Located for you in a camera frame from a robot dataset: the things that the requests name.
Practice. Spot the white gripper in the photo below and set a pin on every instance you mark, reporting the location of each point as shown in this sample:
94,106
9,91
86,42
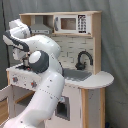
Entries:
21,56

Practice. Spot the white oven door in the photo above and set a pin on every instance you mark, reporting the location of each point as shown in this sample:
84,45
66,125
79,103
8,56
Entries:
6,105

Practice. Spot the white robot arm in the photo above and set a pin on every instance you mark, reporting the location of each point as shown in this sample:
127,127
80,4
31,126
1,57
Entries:
43,53

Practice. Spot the wooden toy kitchen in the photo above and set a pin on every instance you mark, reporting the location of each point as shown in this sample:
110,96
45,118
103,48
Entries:
86,98

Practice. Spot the black toy stovetop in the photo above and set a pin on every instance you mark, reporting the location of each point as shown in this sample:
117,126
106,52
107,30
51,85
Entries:
23,67

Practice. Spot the red left oven knob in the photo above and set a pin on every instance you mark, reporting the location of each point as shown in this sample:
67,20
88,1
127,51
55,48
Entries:
15,79

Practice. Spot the grey range hood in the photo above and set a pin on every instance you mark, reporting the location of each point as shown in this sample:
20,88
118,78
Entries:
39,25

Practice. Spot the grey toy sink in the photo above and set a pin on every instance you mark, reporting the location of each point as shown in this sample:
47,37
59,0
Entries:
76,75

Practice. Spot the black toy faucet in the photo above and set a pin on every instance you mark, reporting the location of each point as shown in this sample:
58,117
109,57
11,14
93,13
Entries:
81,65

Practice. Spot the toy microwave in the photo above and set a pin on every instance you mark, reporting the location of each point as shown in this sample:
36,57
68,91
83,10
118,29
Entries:
72,24

